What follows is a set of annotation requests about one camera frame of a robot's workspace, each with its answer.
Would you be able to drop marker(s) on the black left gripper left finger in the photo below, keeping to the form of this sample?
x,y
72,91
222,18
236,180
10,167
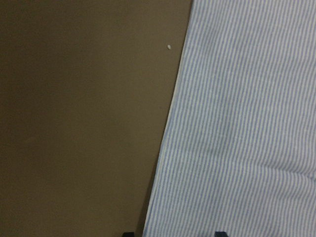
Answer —
x,y
128,234

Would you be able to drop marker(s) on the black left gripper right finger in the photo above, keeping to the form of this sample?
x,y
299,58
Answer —
x,y
220,234

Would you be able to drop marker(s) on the blue striped button shirt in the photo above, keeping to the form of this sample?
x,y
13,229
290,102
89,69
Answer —
x,y
238,153

